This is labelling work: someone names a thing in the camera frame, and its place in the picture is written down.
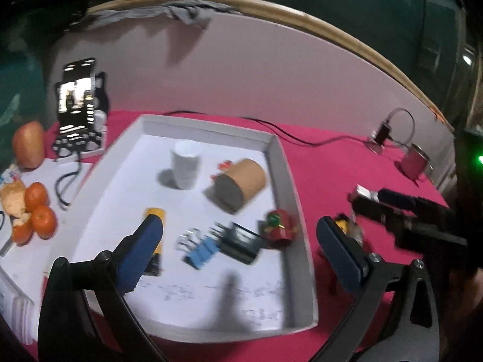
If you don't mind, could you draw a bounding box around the small red can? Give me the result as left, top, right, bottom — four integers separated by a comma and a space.
258, 209, 299, 249

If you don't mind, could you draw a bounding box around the stainless steel mug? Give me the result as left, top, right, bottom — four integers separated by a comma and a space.
400, 143, 434, 179

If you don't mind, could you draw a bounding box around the long black power cable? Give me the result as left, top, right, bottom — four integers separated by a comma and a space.
164, 110, 372, 148

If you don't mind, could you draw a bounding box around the blue binder clip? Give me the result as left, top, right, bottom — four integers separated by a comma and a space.
177, 228, 221, 270

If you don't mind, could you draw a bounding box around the red apple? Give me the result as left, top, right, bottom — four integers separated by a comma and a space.
11, 121, 46, 170

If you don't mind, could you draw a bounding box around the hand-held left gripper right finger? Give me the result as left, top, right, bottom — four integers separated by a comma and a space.
313, 217, 440, 362

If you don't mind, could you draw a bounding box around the white power strip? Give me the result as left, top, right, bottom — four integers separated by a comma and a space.
365, 131, 406, 155

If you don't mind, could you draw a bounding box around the white cardboard tray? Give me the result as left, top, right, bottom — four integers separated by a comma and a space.
70, 114, 319, 342

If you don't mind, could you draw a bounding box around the white cylinder cup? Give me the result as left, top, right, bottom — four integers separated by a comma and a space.
171, 140, 201, 190

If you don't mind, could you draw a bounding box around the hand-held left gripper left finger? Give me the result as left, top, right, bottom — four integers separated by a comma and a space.
38, 214, 167, 362

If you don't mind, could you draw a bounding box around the pink tablecloth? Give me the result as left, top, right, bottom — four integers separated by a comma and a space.
32, 110, 457, 362

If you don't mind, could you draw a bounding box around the black charger adapter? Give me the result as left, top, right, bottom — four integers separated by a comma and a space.
377, 121, 393, 146

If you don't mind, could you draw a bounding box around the small printed box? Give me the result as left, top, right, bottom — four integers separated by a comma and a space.
0, 164, 21, 185

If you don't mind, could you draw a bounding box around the black plug adapter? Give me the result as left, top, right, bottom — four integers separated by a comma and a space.
209, 222, 263, 265

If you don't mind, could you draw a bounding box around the black charger cable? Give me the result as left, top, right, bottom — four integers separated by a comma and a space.
389, 109, 416, 148

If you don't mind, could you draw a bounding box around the black smartphone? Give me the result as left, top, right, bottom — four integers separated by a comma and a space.
56, 58, 97, 136

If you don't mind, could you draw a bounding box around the person's right forearm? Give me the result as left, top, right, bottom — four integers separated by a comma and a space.
440, 264, 483, 362

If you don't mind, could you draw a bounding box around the grey cloth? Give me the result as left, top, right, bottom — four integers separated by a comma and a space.
88, 1, 242, 29

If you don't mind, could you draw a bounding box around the brown tape roll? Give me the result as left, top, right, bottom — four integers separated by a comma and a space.
212, 158, 267, 212

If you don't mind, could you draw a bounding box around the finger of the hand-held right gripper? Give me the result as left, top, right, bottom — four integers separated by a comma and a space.
352, 196, 406, 234
378, 189, 449, 219

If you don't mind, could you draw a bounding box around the orange tangerine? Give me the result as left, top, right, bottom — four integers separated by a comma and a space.
11, 213, 34, 245
24, 182, 50, 212
30, 204, 58, 239

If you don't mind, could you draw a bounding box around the black phone cable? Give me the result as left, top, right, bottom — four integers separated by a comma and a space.
55, 151, 85, 210

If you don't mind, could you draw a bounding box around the black paw-print phone stand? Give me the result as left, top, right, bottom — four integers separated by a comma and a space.
53, 70, 110, 159

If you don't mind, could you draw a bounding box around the black plastic bag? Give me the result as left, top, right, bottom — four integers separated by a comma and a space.
11, 0, 91, 31

